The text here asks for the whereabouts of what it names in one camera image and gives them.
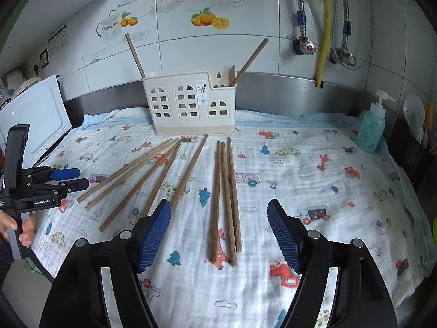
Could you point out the white plastic spoon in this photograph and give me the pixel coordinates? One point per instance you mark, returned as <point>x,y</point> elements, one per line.
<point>413,109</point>

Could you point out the white wall label sticker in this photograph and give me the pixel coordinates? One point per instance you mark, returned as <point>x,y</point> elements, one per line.
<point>56,37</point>

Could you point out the teal pump soap bottle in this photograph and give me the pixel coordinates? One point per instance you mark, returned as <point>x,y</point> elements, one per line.
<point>370,129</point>

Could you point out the cream plastic chopstick holder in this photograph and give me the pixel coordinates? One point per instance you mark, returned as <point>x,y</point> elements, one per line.
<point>170,123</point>

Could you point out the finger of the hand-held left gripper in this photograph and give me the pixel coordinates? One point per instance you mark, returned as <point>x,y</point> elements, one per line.
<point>65,174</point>
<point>75,186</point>

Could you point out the red-capped angle valve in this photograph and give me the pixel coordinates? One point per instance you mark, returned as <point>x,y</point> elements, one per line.
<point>305,46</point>

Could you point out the person's left hand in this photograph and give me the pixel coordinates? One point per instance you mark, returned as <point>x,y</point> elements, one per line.
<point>28,234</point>

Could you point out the steel angle valve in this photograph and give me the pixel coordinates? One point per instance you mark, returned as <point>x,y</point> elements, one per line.
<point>344,58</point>

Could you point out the car printed muslin blanket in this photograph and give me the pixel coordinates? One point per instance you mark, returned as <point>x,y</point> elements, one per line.
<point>290,167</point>

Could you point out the brown wooden chopstick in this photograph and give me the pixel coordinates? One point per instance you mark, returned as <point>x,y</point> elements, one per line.
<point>140,186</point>
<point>235,198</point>
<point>125,169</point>
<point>133,174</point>
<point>249,62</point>
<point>189,172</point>
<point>229,205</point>
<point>162,181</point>
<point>135,56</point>

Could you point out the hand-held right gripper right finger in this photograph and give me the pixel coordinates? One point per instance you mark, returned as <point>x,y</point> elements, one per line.
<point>282,237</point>

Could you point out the white cutting board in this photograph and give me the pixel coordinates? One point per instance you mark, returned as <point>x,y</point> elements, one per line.
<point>34,119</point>

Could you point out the black utensil rack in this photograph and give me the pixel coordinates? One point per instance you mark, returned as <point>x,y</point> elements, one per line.
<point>409,164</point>

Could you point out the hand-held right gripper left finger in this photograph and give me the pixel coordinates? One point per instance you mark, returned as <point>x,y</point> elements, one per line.
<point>153,237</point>

